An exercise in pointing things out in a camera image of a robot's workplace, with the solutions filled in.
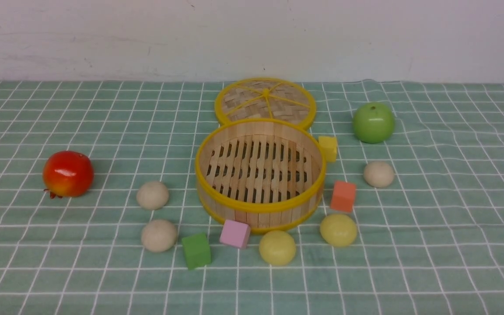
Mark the yellow bun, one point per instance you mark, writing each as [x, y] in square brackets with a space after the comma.
[277, 248]
[338, 230]

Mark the white bun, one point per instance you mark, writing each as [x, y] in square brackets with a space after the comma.
[152, 195]
[379, 174]
[159, 235]

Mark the bamboo steamer tray yellow rim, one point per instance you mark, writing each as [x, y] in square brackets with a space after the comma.
[265, 173]

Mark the woven bamboo steamer lid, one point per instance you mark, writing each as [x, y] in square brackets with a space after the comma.
[265, 97]

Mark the yellow cube block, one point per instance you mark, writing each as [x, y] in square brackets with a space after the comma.
[329, 147]

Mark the pink cube block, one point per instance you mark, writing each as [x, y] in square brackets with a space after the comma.
[235, 234]

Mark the orange cube block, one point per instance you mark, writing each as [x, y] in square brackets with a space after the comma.
[343, 196]

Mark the green cube block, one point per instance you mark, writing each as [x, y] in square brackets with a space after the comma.
[196, 250]

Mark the green apple toy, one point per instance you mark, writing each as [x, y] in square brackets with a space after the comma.
[373, 122]

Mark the green checkered tablecloth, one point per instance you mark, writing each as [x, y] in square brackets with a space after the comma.
[431, 243]

